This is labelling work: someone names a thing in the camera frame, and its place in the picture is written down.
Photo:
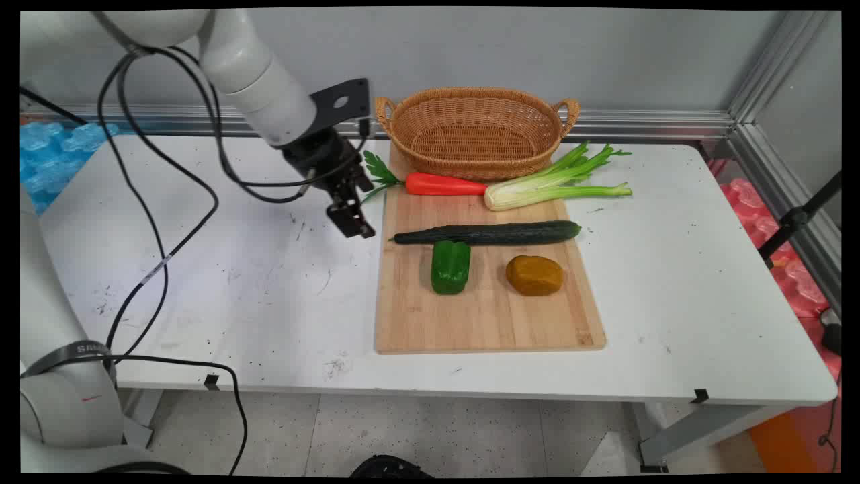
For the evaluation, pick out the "wooden cutting board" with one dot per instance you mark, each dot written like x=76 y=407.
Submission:
x=484 y=316

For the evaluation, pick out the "woven wicker basket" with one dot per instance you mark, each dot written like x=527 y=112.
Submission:
x=470 y=134

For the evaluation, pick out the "orange floor mat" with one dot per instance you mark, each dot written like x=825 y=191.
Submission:
x=793 y=444

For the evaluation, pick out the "orange toy carrot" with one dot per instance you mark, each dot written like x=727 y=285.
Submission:
x=443 y=184

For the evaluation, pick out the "black device on red mat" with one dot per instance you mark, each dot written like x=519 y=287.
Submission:
x=832 y=333

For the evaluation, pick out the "black tripod stand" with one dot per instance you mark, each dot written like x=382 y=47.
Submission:
x=793 y=222

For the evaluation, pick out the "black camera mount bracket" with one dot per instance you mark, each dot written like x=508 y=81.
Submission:
x=356 y=94

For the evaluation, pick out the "brown toy potato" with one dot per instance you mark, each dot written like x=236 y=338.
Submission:
x=534 y=275

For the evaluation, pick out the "green toy celery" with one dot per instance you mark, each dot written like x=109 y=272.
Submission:
x=531 y=191

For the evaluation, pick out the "horizontal aluminium frame rail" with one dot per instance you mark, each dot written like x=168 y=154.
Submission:
x=638 y=124

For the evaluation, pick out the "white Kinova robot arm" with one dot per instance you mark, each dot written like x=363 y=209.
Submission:
x=255 y=81

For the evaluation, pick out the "black round floor object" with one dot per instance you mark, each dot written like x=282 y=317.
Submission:
x=390 y=467

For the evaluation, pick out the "blue foam mat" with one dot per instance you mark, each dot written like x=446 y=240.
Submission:
x=54 y=161

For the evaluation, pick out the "corner aluminium frame rail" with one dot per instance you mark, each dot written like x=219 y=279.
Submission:
x=772 y=74

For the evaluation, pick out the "green toy bell pepper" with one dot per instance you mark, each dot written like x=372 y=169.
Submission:
x=450 y=269

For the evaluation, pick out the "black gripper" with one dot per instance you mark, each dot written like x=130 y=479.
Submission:
x=319 y=158

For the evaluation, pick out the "black table edge clip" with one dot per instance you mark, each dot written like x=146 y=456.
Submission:
x=211 y=382
x=700 y=396

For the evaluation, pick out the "dark green toy cucumber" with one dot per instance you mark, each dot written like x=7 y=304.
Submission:
x=497 y=233

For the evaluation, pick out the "grey table leg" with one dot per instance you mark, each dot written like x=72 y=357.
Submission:
x=699 y=430

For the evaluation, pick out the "red foam mat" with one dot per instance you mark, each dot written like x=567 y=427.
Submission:
x=799 y=282

